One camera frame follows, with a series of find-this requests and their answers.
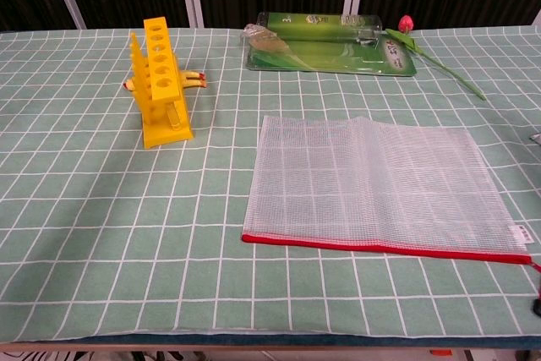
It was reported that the green white checked tablecloth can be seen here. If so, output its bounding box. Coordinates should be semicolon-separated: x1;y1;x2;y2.
0;25;541;343

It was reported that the green blister pack card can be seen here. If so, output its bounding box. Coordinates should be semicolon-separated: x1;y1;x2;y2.
245;12;418;78

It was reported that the yellow plastic test tube rack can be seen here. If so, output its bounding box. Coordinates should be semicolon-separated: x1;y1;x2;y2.
129;17;195;150

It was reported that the clear crumpled plastic wrapper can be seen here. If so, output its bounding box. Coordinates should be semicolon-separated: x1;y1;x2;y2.
240;22;316;71

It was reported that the white mesh zipper pouch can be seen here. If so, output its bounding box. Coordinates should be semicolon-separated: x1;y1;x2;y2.
240;115;541;316

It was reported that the artificial red tulip flower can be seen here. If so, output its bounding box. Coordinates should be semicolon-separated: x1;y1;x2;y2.
385;14;488;101

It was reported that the black white patterned object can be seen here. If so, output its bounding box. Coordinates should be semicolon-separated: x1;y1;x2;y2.
0;350;90;361

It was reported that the small yellow rubber chicken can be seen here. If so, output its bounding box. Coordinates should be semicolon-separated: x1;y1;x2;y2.
122;70;209;94

